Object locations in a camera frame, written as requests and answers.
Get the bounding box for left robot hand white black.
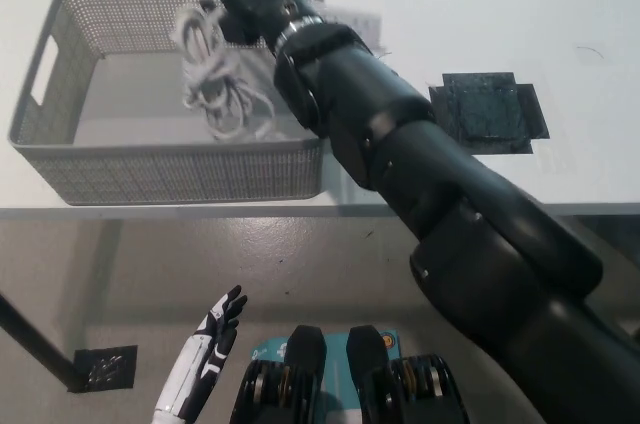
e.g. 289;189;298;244
152;285;249;424

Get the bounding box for white power strip with cord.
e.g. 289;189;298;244
172;0;384;143

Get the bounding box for black tape patch on floor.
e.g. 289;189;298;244
67;344;139;393

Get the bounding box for robot body black teal blocks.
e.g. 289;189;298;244
229;324;472;424

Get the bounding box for grey perforated plastic basket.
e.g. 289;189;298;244
7;0;332;207

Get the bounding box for black metal table leg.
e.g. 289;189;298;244
0;293;87;394

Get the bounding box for black tape patch on table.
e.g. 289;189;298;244
427;71;551;157

